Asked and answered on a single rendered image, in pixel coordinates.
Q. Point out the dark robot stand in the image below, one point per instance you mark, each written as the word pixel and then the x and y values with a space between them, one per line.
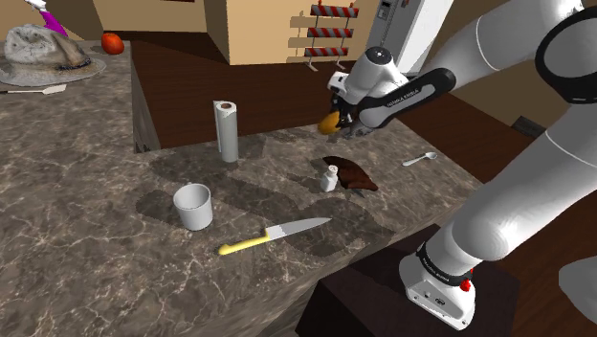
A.
pixel 364 294

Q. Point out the white mug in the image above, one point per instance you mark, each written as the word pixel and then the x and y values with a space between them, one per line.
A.
pixel 196 214

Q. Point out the dark brown curved object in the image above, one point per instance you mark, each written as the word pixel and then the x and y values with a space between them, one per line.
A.
pixel 354 175

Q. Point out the white paper towel roll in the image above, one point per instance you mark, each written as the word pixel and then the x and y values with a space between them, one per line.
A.
pixel 227 133

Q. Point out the yellow orange fruit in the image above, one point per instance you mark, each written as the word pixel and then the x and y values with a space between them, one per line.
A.
pixel 328 124

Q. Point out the flat white spatula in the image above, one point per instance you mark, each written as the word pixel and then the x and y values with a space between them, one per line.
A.
pixel 46 89

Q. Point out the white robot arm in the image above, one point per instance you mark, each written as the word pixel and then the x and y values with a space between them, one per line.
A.
pixel 522 196

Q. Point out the purple and white object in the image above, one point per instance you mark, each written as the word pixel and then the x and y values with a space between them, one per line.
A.
pixel 53 23

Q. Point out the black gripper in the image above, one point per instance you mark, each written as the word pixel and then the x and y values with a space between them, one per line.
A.
pixel 344 113

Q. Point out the grey brimmed hat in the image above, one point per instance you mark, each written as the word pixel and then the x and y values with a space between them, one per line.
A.
pixel 37 51

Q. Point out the red white striped barrier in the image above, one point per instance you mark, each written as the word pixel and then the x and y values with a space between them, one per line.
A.
pixel 329 32

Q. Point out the white spoon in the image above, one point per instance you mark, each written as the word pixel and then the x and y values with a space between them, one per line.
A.
pixel 415 161

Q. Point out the red tomato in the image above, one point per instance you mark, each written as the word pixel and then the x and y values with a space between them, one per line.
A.
pixel 112 44

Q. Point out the small white bottle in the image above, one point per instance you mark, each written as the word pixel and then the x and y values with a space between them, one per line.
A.
pixel 328 181

